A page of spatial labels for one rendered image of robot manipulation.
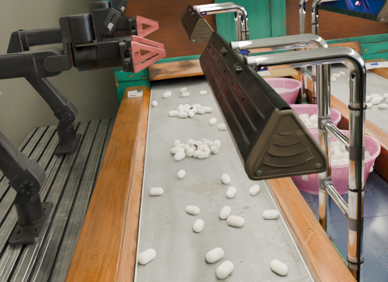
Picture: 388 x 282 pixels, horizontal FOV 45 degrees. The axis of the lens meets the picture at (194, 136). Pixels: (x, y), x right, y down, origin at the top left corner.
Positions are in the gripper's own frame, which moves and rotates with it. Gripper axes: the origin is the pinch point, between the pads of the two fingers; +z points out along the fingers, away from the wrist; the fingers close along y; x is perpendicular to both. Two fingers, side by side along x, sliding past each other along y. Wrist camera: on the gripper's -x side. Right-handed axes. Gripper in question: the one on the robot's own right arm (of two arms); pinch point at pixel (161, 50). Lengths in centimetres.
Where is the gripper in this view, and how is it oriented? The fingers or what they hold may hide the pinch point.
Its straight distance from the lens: 112.6
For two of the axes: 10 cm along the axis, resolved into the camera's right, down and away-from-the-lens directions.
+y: -1.0, -3.2, 9.4
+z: 9.9, -1.2, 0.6
